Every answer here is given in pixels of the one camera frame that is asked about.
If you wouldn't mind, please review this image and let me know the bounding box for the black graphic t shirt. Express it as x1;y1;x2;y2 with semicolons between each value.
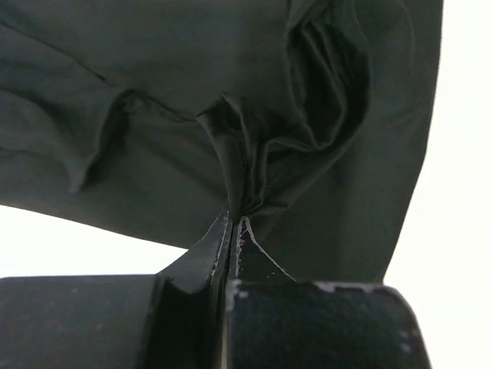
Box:
1;1;443;282

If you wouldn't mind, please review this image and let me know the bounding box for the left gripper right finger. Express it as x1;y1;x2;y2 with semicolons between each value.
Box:
224;218;431;369

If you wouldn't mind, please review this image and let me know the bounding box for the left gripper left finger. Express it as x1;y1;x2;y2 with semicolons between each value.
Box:
1;212;233;368

